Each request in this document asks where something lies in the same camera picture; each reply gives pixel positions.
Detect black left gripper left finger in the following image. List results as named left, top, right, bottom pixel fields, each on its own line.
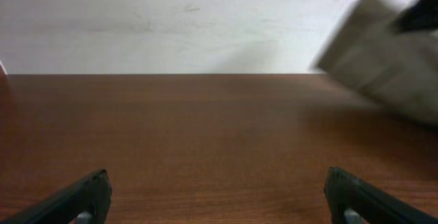
left=2, top=169, right=112, bottom=224

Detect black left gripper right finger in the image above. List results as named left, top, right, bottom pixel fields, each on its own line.
left=324, top=167, right=437, bottom=224

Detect khaki green shorts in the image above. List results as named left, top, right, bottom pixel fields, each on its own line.
left=316, top=0, right=437, bottom=126

